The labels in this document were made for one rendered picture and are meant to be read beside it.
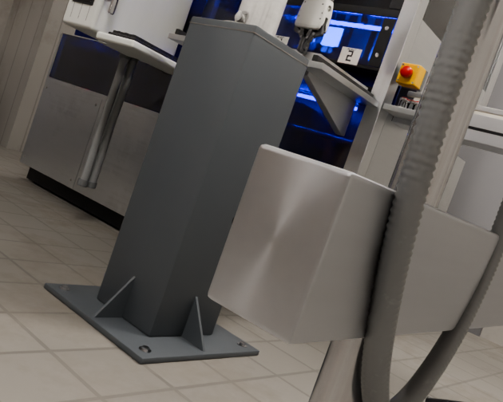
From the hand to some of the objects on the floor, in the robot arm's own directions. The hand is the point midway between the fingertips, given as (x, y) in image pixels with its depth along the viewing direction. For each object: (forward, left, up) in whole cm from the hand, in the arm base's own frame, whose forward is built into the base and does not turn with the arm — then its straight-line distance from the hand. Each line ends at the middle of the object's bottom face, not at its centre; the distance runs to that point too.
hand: (302, 45), depth 179 cm
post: (+41, -8, -92) cm, 102 cm away
